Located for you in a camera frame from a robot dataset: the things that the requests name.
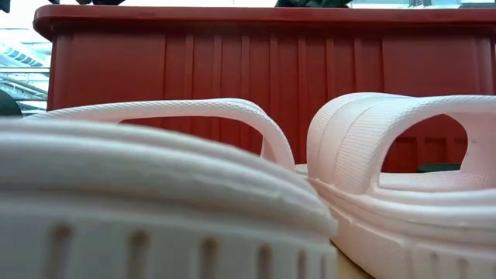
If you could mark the black foam slide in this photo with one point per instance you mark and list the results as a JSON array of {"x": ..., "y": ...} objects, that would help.
[{"x": 438, "y": 168}]

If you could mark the large red plastic bin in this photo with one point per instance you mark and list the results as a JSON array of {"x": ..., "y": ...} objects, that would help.
[{"x": 271, "y": 69}]

